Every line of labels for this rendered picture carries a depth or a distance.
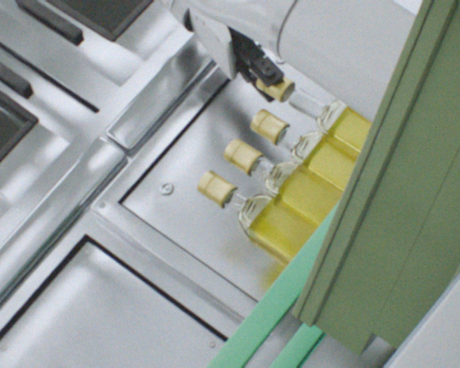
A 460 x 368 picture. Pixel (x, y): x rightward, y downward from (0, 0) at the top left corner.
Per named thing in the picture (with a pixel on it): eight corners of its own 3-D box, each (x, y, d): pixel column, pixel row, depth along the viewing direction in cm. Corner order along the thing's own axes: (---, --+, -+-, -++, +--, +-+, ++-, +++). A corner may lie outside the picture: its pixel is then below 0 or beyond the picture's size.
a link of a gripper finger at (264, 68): (238, 57, 140) (267, 89, 137) (236, 45, 137) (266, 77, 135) (256, 45, 141) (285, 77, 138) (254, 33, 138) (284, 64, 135)
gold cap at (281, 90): (296, 90, 141) (271, 74, 142) (295, 77, 138) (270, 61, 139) (281, 107, 140) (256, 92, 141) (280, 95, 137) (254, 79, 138)
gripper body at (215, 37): (183, 40, 150) (228, 89, 146) (174, 1, 141) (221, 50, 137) (223, 13, 152) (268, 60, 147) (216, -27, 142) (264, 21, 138)
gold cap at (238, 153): (265, 161, 136) (240, 144, 138) (263, 149, 133) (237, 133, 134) (249, 180, 135) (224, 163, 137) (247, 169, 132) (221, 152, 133)
